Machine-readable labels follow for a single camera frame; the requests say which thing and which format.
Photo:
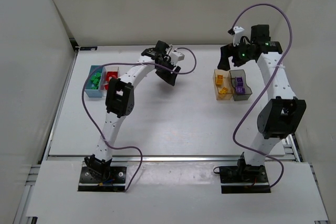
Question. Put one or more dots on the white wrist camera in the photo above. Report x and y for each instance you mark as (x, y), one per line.
(177, 56)
(237, 32)

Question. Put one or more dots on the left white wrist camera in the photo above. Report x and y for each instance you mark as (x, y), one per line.
(177, 56)

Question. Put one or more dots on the purple round lego piece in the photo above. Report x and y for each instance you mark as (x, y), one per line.
(240, 90)

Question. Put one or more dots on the yellow rounded lego brick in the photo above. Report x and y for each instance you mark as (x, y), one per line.
(219, 80)

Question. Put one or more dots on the clear transparent container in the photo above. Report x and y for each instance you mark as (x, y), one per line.
(110, 68)

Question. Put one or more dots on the small green lego brick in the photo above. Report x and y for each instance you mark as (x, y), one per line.
(95, 81)

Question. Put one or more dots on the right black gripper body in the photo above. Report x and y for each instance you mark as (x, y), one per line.
(229, 54)

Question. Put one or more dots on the smoky grey transparent container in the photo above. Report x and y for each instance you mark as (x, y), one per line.
(240, 73)

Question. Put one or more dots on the red round flower lego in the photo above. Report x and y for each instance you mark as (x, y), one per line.
(106, 83)

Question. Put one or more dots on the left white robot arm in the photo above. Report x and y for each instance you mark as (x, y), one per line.
(120, 101)

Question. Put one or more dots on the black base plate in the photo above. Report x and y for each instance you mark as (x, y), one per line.
(244, 179)
(113, 181)

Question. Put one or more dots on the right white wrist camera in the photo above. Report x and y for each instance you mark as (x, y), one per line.
(237, 32)

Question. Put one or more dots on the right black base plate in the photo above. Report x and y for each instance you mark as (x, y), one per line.
(244, 179)

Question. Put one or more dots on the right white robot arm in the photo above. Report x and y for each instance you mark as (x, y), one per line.
(283, 112)

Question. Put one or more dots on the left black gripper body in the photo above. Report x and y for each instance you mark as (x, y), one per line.
(166, 69)

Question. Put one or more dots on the blue container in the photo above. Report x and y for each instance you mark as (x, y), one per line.
(95, 93)

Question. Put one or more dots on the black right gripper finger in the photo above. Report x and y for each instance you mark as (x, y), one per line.
(238, 62)
(225, 52)

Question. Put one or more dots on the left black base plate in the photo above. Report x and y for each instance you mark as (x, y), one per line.
(113, 181)

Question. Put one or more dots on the aluminium table frame rail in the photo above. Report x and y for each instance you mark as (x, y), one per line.
(291, 147)

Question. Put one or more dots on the purple flower lego piece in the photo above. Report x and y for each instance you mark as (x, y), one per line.
(239, 81)

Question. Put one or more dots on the amber transparent container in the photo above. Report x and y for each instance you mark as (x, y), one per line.
(226, 83)

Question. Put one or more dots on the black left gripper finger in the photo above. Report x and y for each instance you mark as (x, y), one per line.
(174, 72)
(166, 76)

